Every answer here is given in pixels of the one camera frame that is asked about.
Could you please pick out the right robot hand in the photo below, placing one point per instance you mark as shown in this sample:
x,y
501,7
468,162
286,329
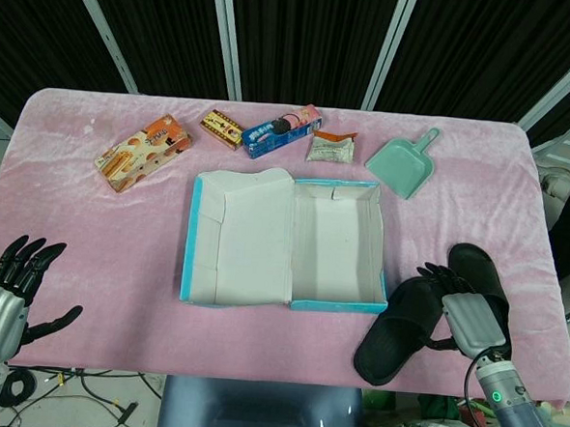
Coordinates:
x,y
474,322

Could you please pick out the black rubber slipper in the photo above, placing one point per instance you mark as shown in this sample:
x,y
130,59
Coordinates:
x,y
475,264
393,336

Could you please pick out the teal cardboard shoe box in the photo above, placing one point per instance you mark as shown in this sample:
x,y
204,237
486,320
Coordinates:
x,y
254,240

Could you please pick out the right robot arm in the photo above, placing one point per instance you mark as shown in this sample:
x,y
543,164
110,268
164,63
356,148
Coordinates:
x,y
519,416

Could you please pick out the orange biscuit box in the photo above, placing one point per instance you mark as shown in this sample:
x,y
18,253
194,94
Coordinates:
x,y
141,154

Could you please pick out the blue cookie box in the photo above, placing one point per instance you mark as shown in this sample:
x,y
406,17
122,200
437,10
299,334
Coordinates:
x,y
280,131

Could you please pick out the small yellow red box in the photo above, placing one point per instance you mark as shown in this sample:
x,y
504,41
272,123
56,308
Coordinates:
x,y
222,128

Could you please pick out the green cloth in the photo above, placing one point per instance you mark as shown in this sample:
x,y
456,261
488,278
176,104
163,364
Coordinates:
x,y
437,407

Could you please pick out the pink plush tablecloth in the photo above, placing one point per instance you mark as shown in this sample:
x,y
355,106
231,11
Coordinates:
x,y
117,261

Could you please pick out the mint green dustpan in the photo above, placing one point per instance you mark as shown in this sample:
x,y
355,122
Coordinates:
x,y
399,167

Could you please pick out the silver snack packet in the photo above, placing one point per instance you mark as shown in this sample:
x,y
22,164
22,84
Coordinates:
x,y
330,149

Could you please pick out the blue-grey robot torso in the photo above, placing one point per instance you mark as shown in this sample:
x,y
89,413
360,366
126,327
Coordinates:
x,y
258,415

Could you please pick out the white partition post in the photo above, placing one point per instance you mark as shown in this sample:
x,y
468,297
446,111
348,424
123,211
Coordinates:
x,y
227,40
105,33
389,50
561,87

